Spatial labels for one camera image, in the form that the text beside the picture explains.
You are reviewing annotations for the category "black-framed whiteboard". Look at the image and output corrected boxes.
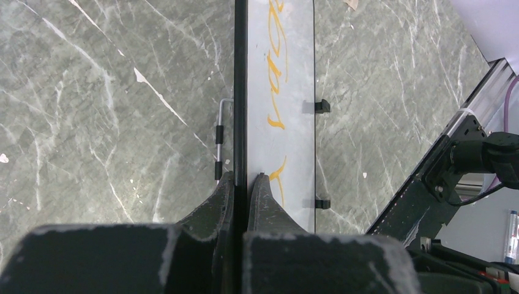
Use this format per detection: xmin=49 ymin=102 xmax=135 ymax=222
xmin=230 ymin=1 xmax=330 ymax=233

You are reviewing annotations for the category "blue capped marker pen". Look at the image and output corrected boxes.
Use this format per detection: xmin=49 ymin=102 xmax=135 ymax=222
xmin=504 ymin=210 xmax=518 ymax=264

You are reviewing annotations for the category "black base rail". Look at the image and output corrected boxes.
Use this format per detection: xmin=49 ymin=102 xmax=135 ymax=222
xmin=367 ymin=58 xmax=519 ymax=248

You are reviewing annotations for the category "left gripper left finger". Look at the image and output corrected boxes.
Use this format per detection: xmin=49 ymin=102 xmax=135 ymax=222
xmin=1 ymin=172 xmax=234 ymax=293

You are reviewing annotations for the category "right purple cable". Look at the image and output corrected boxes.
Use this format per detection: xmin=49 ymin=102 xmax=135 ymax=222
xmin=484 ymin=75 xmax=519 ymax=192

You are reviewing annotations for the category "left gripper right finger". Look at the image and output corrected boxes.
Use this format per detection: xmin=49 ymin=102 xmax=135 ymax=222
xmin=242 ymin=174 xmax=421 ymax=293

